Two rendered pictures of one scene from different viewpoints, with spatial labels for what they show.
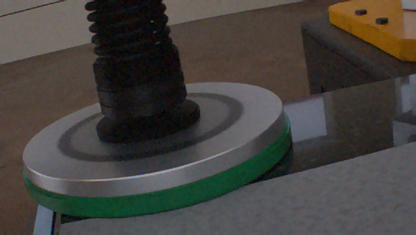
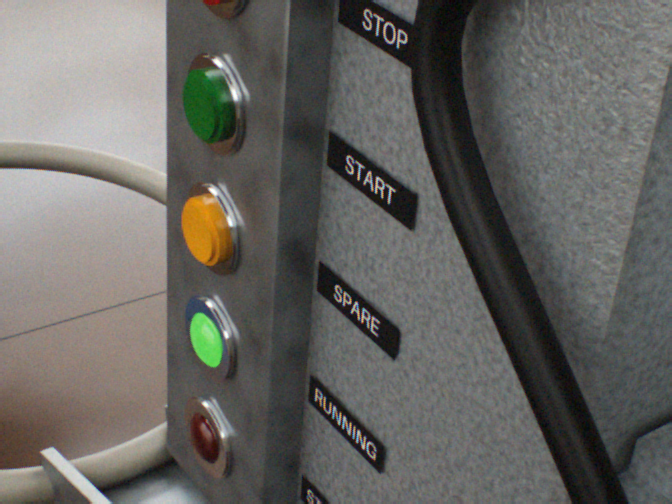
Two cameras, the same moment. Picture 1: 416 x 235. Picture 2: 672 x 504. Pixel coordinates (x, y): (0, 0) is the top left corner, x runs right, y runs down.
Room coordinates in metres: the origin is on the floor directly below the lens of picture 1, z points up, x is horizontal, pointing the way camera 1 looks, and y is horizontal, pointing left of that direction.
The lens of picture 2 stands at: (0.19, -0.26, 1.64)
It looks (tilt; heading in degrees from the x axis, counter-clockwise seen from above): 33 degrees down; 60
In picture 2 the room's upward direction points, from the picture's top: 5 degrees clockwise
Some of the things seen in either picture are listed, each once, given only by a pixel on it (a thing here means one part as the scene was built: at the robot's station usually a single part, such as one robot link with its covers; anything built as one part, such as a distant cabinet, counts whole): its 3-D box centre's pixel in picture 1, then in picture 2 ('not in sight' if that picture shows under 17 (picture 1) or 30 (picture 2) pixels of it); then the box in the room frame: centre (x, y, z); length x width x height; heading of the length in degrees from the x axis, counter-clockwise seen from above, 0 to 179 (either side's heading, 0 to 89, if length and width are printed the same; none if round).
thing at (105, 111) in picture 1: (143, 97); not in sight; (0.48, 0.05, 0.89); 0.07 x 0.07 x 0.01
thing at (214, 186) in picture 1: (151, 134); not in sight; (0.48, 0.05, 0.86); 0.22 x 0.22 x 0.04
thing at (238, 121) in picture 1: (149, 130); not in sight; (0.48, 0.05, 0.87); 0.21 x 0.21 x 0.01
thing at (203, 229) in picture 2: not in sight; (209, 229); (0.34, 0.10, 1.39); 0.03 x 0.01 x 0.03; 98
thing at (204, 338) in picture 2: not in sight; (211, 338); (0.35, 0.10, 1.34); 0.02 x 0.01 x 0.02; 98
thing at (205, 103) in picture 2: not in sight; (211, 105); (0.34, 0.10, 1.44); 0.03 x 0.01 x 0.03; 98
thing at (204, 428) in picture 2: not in sight; (209, 436); (0.35, 0.10, 1.29); 0.02 x 0.01 x 0.02; 98
